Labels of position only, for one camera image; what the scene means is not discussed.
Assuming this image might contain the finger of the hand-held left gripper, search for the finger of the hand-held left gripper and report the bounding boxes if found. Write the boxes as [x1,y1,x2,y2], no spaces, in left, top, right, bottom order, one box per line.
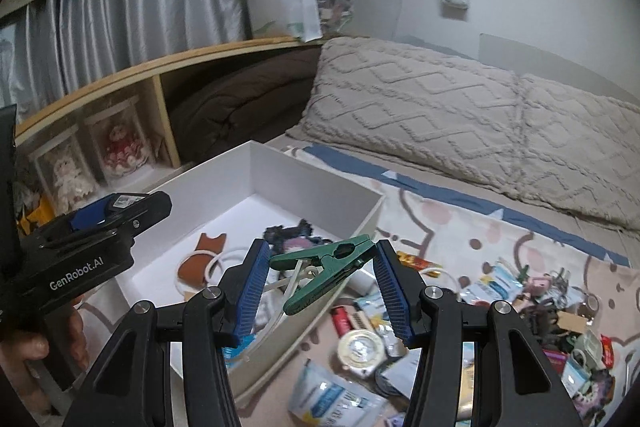
[30,207,172,269]
[30,198,122,239]

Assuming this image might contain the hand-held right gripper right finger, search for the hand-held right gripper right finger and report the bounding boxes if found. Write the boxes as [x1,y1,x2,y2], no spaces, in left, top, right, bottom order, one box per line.
[372,239,583,427]

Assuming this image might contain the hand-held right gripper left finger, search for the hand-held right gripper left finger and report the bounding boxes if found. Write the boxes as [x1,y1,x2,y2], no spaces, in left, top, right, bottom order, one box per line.
[62,238,273,427]

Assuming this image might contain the white plastic ring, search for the white plastic ring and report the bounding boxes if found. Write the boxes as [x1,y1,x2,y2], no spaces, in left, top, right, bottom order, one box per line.
[175,249,246,298]

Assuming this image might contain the dark plush hair clip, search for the dark plush hair clip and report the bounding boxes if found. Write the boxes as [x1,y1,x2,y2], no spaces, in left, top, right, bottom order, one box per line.
[262,219,313,243]

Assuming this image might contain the spotted plush toy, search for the spotted plush toy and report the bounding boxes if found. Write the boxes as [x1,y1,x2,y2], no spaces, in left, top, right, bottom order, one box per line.
[280,237,321,255]

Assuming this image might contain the green plastic clip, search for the green plastic clip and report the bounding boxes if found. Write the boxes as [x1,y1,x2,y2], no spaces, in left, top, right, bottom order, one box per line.
[270,234,376,315]

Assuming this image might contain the white storage box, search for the white storage box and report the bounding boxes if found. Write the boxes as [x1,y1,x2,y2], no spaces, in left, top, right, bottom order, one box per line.
[102,141,386,403]

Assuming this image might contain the person's left hand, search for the person's left hand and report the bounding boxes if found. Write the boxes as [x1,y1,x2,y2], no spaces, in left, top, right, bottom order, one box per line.
[0,301,91,363]

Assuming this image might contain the red yellow candy wrapper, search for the red yellow candy wrapper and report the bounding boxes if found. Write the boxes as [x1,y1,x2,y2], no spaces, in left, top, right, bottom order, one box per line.
[397,252,446,278]

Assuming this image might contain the white dress doll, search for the white dress doll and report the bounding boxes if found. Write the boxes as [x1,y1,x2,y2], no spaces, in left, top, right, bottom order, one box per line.
[30,127,96,212]

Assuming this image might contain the red capped tube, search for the red capped tube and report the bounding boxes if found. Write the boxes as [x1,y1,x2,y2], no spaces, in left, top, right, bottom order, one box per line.
[330,304,356,338]

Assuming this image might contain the round tin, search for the round tin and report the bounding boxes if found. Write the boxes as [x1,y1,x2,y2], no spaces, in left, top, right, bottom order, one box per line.
[337,328,386,378]

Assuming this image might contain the red dress doll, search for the red dress doll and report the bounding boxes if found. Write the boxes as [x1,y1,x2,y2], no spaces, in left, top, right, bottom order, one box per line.
[85,97,153,180]

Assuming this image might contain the white blue sachet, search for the white blue sachet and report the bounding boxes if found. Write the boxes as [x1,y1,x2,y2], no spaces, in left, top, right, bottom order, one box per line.
[460,262,521,303]

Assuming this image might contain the wooden shelf unit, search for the wooden shelf unit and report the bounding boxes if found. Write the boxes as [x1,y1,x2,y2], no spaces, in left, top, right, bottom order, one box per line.
[0,38,326,218]

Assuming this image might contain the white blue snack bag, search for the white blue snack bag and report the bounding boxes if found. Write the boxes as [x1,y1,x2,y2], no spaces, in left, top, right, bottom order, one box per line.
[287,359,386,427]

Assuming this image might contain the brown blanket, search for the brown blanket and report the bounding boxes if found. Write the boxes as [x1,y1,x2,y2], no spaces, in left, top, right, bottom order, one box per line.
[165,44,326,150]

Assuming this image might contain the grey curtain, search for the grey curtain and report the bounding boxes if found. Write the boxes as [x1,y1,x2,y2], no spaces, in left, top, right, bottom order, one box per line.
[0,0,251,108]

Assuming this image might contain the white headboard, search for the white headboard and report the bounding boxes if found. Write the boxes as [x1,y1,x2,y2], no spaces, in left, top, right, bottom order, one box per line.
[477,32,640,108]

